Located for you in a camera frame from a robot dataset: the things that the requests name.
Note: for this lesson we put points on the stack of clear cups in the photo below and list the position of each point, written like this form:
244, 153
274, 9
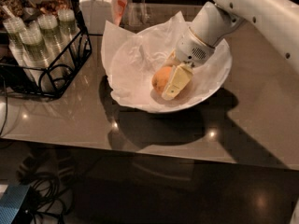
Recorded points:
13, 27
37, 57
69, 29
53, 37

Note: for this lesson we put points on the glass jar with granola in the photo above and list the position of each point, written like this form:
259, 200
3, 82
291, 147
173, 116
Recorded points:
14, 6

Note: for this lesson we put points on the orange white packet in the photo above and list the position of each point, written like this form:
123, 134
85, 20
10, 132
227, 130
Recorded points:
118, 8

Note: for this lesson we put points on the blue grey box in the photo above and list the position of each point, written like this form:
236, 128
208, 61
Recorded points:
12, 204

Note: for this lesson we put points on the white crumpled paper liner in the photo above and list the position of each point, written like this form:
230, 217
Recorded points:
137, 62

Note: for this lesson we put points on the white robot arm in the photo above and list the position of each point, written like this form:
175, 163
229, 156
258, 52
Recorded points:
276, 20

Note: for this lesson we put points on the black wire basket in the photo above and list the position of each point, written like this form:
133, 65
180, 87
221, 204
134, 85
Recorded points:
15, 79

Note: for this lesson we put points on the orange fruit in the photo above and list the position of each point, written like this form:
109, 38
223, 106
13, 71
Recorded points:
160, 79

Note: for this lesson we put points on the white bowl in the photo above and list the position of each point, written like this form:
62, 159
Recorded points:
215, 75

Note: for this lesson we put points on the white lidded jar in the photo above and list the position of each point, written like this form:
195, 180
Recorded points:
96, 13

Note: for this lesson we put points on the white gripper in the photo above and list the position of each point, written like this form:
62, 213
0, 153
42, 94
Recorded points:
192, 51

